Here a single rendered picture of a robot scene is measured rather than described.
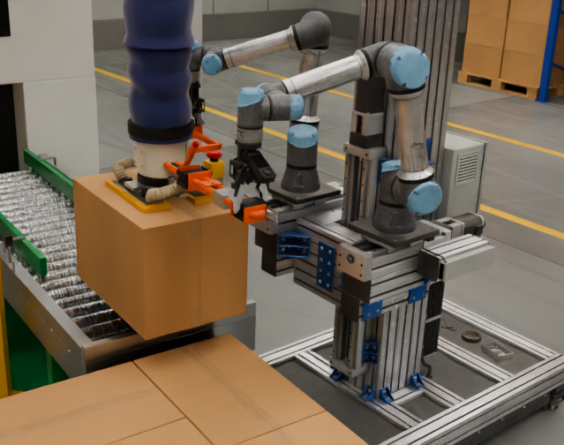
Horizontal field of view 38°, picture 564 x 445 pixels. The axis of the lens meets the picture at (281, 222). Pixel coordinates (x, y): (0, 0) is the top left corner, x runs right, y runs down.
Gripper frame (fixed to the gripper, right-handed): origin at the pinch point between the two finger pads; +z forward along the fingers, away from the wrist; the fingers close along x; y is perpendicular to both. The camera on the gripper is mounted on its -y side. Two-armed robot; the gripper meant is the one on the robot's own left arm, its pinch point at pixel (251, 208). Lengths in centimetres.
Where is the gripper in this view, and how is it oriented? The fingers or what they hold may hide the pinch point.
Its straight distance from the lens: 244.3
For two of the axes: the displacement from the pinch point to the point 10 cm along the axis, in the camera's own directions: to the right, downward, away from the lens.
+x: -8.3, 1.6, -5.3
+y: -5.5, -3.1, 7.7
